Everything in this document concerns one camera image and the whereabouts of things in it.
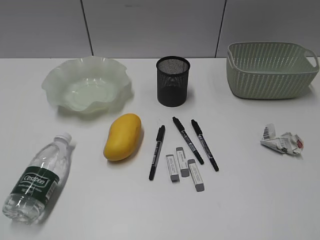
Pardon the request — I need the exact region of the black marker pen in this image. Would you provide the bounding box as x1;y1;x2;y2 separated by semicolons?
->
148;125;165;181
190;119;220;172
172;116;204;165

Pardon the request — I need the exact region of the yellow mango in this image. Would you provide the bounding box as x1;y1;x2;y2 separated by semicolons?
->
103;113;142;162

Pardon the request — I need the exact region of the white grey eraser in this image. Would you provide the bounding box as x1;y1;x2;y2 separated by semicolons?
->
165;154;180;183
187;159;205;192
175;147;190;178

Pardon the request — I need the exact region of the waste paper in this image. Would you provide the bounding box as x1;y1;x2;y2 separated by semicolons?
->
260;123;304;156

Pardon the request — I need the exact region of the clear water bottle green label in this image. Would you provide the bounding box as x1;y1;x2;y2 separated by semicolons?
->
2;133;72;224

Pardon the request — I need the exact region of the black mesh pen holder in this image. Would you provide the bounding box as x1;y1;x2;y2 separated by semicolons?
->
156;56;191;107

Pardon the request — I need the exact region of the translucent wavy glass plate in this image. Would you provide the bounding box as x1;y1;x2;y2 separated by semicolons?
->
41;56;134;120

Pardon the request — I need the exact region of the light green plastic basket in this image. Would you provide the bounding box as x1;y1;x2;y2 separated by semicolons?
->
226;42;320;100

